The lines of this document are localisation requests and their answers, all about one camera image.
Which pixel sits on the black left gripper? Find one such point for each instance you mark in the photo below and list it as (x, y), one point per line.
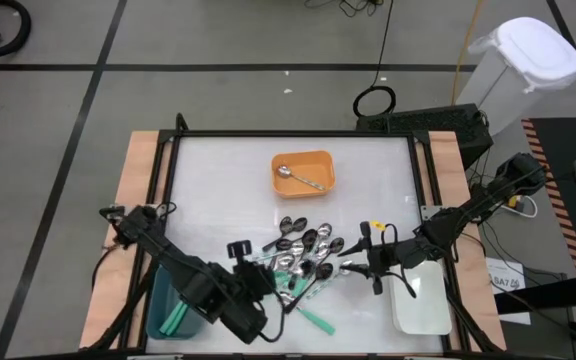
(233, 300)

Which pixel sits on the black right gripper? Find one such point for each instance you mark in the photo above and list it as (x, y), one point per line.
(388, 257)

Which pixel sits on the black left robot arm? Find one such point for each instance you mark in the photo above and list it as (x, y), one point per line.
(168, 255)

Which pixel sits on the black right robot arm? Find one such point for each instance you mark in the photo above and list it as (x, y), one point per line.
(468, 210)

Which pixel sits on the yellow tape tag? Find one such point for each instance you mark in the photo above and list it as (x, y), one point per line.
(378, 225)

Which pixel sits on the white plastic bin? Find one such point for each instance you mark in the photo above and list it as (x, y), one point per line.
(425, 310)

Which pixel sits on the orange plastic bin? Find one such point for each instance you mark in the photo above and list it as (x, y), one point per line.
(313, 165)

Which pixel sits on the teal plastic bin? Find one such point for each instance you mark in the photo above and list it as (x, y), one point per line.
(160, 300)

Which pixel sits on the white paper label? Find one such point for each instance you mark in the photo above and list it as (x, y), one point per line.
(505, 272)

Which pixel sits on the yellow plug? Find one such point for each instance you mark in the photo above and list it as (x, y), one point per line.
(514, 201)

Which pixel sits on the black metal beam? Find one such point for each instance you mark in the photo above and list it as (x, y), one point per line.
(543, 300)

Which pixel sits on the black hazard striped mat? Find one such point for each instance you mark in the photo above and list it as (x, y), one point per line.
(563, 145)

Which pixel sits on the white lidded trash can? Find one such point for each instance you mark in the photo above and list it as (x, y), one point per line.
(533, 55)

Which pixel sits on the silver metal bracket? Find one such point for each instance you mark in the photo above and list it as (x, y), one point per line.
(108, 212)
(428, 212)

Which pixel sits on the black table frame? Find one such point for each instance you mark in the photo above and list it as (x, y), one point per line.
(293, 134)

